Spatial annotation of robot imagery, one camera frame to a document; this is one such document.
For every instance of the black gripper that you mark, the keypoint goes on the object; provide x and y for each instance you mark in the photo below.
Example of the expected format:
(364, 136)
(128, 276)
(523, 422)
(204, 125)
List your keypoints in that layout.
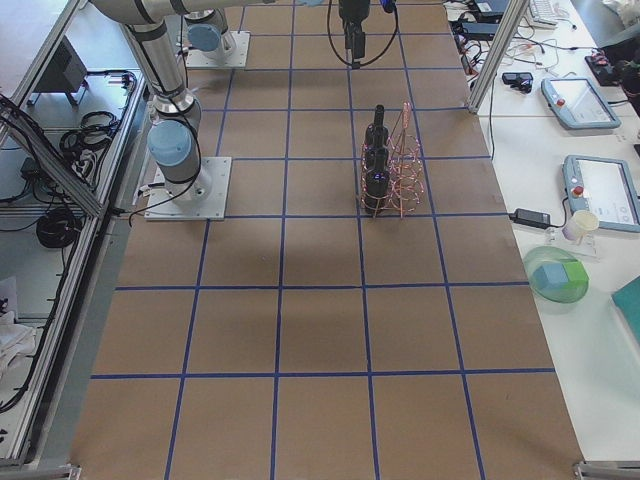
(353, 11)

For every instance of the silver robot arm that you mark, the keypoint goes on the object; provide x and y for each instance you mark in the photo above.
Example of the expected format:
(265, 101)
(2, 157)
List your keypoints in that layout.
(208, 32)
(175, 110)

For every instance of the dark wine bottle far slot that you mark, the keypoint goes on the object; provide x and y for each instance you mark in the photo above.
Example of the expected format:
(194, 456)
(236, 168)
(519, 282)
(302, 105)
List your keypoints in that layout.
(376, 134)

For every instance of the dark wine bottle slot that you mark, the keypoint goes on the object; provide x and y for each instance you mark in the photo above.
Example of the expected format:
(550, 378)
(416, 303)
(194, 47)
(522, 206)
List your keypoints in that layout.
(376, 134)
(376, 187)

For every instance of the dark wine bottle near slot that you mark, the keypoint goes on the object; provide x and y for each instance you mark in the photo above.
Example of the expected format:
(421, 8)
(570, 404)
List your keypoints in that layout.
(376, 187)

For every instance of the black handheld device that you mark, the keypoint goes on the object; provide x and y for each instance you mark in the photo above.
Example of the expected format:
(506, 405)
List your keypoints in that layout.
(519, 81)

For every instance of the far blue teach pendant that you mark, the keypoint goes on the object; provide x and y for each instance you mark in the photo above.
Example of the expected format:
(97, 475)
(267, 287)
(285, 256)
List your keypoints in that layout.
(578, 104)

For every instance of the blue teach pendant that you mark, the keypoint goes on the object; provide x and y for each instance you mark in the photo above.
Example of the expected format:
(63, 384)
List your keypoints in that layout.
(603, 187)
(578, 104)

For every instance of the black power adapter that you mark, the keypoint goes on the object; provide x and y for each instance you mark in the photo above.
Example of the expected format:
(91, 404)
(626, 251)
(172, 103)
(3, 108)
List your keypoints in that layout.
(530, 218)

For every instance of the black monitor on floor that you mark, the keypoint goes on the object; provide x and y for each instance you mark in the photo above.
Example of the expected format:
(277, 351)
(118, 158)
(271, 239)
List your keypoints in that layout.
(65, 73)

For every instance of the white paper cup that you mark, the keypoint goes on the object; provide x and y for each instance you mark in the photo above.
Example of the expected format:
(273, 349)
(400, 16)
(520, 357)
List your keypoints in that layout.
(581, 223)

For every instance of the near blue teach pendant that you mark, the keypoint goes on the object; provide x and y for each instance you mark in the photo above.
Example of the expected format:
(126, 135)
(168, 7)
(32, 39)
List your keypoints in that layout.
(603, 187)

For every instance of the blue foam cube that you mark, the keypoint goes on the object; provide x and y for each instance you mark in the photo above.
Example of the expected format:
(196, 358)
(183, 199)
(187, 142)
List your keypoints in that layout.
(548, 276)

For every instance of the green glass bowl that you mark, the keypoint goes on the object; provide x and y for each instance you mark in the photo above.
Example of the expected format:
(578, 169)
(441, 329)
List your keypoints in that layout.
(547, 254)

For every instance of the green foam cube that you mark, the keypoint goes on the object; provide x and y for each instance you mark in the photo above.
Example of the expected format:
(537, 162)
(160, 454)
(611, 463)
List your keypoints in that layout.
(576, 275)

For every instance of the teal folder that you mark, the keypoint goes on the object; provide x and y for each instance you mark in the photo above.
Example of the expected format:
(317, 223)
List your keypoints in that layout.
(627, 300)

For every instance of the crumpled white cloth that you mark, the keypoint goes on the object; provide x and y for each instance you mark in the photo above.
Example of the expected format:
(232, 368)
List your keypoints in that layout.
(17, 340)

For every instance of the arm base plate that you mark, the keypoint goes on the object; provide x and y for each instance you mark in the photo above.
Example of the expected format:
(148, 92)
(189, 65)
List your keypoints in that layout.
(205, 199)
(236, 60)

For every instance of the copper wire wine basket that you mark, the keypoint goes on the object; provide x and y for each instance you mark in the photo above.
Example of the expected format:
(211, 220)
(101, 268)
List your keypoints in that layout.
(406, 187)

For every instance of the aluminium frame post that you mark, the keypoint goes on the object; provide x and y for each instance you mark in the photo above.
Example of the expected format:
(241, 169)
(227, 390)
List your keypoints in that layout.
(504, 35)

